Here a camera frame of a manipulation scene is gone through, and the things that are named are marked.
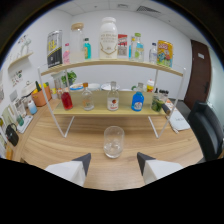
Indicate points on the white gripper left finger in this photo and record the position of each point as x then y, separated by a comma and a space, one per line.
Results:
71, 170

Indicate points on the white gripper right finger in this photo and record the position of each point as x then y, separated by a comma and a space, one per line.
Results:
156, 168

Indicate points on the clear bottle white cap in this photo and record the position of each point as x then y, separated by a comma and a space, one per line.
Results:
113, 101

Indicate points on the teal cup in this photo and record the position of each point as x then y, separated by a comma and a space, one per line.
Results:
20, 120

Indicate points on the green cup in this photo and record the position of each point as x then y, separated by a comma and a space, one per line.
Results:
135, 88

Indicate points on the clear drinking glass with ice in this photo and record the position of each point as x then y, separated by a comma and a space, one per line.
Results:
113, 143

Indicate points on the white fabric pouch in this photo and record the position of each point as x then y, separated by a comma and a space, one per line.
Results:
179, 120

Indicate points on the black office chair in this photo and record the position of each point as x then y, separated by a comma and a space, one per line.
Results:
206, 131

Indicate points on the orange printed paper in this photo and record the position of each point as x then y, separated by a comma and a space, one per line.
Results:
169, 105

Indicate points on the white tray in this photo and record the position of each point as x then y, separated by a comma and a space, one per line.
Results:
26, 124

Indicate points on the red liquid glass bottle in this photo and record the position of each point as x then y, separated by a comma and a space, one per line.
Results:
67, 101

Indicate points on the blue liquid glass bottle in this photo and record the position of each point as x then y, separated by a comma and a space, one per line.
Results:
137, 101

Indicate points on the clear bottle orange label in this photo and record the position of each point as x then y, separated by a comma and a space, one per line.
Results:
88, 101

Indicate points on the blue and white bottle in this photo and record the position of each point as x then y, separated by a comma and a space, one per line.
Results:
32, 108

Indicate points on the small spice shaker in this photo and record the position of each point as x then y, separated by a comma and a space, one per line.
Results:
165, 94

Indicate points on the dark sauce bottle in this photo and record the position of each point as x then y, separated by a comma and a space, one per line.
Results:
156, 91

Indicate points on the yellow container red lid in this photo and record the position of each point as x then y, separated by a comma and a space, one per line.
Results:
150, 86

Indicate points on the glass vase with flowers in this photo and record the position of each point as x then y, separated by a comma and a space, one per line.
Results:
59, 83

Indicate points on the green potted plant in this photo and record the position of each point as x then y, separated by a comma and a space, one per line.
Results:
70, 77

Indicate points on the brown wooden door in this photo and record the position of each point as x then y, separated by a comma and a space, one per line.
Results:
200, 73

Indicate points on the clear plastic water bottle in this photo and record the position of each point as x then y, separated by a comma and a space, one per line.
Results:
153, 55

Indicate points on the two-tier wooden shelf rack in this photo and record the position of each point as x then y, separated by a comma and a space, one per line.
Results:
110, 62

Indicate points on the small pink bottle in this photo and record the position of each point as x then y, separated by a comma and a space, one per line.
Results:
66, 56

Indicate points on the colourful printed can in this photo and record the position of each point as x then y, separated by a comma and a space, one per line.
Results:
165, 53

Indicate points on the clear bottle green cap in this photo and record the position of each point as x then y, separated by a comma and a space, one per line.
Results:
139, 50

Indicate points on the teal liquid bottle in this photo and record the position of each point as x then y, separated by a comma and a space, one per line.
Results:
87, 50

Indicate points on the small light blue bottle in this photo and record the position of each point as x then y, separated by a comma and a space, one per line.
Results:
131, 48

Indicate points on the red and white box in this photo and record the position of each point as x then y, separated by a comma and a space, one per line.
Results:
122, 46

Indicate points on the glass jar cork lid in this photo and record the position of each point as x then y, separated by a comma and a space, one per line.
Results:
77, 43

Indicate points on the white figurine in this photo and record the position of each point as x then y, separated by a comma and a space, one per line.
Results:
25, 45

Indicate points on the large white bottle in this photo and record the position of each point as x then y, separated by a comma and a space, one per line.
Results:
108, 40

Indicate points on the wooden wall shelf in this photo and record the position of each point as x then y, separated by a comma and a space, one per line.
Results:
20, 60

